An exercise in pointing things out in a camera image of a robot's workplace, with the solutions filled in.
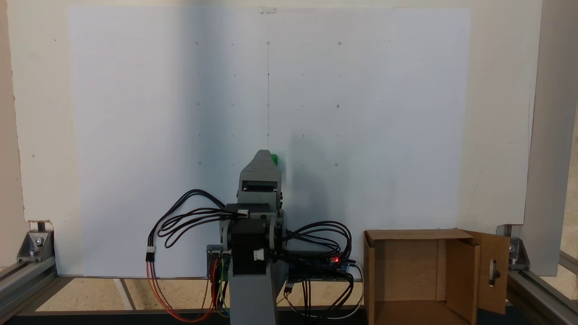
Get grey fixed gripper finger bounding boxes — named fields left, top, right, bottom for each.
left=239, top=150, right=283, bottom=181

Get blue circuit board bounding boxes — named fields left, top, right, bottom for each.
left=287, top=253, right=355, bottom=278

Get white paper sheet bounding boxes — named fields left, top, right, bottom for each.
left=68, top=5, right=471, bottom=278

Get brown cardboard box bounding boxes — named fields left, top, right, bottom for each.
left=364, top=228, right=511, bottom=325

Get black looped wrist cables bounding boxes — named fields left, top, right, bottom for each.
left=157, top=208, right=240, bottom=249

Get long black servo cable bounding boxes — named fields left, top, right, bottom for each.
left=145, top=190, right=242, bottom=263

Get small circuit board jumper wires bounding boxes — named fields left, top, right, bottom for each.
left=206, top=245, right=233, bottom=278

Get green jumper wire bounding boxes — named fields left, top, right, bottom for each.
left=220, top=258, right=231, bottom=316

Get black looped board cables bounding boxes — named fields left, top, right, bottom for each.
left=278, top=220, right=354, bottom=271

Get yellow jumper wire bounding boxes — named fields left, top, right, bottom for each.
left=216, top=271, right=226, bottom=314

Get black power cable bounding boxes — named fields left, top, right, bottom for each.
left=289, top=270, right=355, bottom=319

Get thin white cable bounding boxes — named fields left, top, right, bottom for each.
left=284, top=263, right=364, bottom=320

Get orange wire bundle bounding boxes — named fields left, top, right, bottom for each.
left=145, top=260, right=219, bottom=323

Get metal corner bracket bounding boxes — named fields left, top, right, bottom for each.
left=497, top=224, right=530, bottom=271
left=17, top=220, right=56, bottom=263

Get aluminium frame rail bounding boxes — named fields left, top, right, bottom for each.
left=0, top=256, right=58, bottom=323
left=506, top=251, right=578, bottom=325

